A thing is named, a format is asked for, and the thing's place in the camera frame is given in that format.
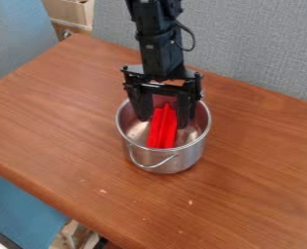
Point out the red plastic block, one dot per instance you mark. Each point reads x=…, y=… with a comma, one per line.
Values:
x=162, y=129

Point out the dark object bottom left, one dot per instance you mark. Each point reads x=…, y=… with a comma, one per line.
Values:
x=0, y=241

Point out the wooden table leg frame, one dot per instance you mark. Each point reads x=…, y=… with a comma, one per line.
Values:
x=73, y=236

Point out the wooden shelf unit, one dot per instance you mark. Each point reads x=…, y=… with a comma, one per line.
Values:
x=70, y=16

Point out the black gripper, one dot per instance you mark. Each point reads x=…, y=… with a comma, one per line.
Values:
x=161, y=75

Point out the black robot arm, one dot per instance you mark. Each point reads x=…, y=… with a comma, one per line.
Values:
x=154, y=17

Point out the metal pot with handle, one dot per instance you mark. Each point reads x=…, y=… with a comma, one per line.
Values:
x=162, y=161

